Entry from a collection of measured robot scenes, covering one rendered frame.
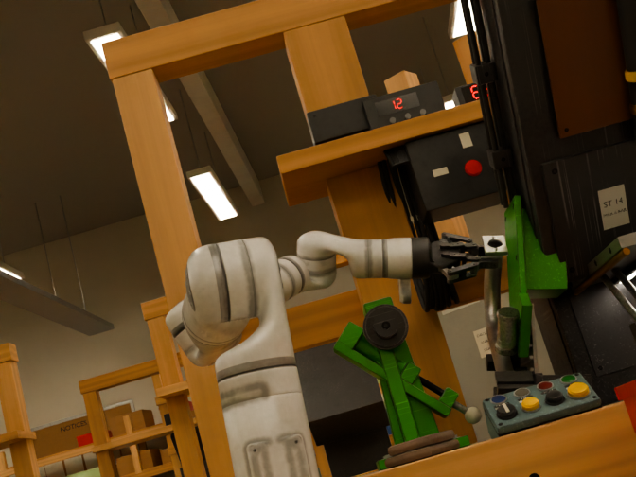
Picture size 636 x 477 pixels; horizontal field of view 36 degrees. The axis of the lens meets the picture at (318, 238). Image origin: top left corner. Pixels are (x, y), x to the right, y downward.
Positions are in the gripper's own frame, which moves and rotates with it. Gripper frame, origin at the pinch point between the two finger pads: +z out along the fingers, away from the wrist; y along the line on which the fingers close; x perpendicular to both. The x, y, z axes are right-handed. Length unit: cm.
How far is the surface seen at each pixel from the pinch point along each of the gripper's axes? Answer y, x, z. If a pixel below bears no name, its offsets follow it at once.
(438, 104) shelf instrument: 35.9, -13.2, -6.5
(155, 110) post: 45, -9, -66
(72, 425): 708, 709, -361
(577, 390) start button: -43.7, -6.8, 6.3
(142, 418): 665, 660, -264
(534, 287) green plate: -13.9, -3.1, 5.4
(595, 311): -4.6, 9.4, 19.0
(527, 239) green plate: -8.1, -8.7, 4.8
